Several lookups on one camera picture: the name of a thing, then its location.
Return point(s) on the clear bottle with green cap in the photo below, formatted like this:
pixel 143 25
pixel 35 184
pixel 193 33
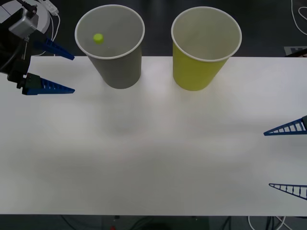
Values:
pixel 98 38

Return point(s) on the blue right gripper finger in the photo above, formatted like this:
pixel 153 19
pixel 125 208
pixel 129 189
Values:
pixel 298 190
pixel 296 128

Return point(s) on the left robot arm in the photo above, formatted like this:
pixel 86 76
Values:
pixel 24 22

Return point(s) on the white power strip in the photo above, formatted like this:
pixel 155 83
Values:
pixel 50 7

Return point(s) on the yellow-green plastic bin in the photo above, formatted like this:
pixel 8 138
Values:
pixel 195 72

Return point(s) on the grey floor outlet plate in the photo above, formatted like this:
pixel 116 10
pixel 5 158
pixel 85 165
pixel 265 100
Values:
pixel 289 49

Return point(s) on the round white disc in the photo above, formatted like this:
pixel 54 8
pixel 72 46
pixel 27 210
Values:
pixel 44 21

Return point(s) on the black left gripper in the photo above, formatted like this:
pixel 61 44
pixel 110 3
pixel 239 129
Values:
pixel 20 62

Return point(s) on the grey plastic bin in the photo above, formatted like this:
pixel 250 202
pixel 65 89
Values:
pixel 117 72

